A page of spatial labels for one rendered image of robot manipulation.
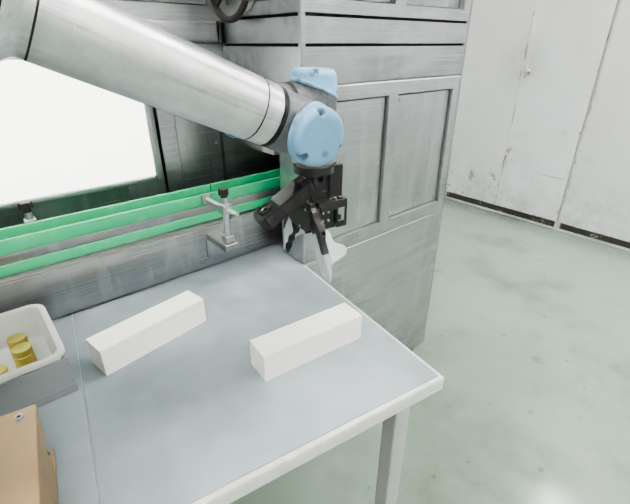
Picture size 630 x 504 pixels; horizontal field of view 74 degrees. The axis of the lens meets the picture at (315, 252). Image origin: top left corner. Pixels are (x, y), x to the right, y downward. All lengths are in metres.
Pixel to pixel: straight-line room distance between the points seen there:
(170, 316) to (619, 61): 3.22
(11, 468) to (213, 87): 0.54
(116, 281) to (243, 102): 0.77
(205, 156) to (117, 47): 0.99
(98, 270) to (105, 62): 0.76
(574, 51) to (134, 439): 3.47
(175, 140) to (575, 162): 2.99
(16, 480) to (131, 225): 0.64
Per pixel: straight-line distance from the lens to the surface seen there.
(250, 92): 0.49
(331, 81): 0.70
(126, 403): 0.88
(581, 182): 3.70
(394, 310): 1.71
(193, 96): 0.47
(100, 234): 1.13
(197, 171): 1.41
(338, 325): 0.89
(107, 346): 0.92
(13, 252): 1.11
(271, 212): 0.71
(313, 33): 1.12
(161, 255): 1.18
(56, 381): 0.92
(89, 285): 1.15
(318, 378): 0.86
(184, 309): 0.98
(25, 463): 0.72
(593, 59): 3.62
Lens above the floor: 1.34
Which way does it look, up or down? 26 degrees down
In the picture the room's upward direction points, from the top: straight up
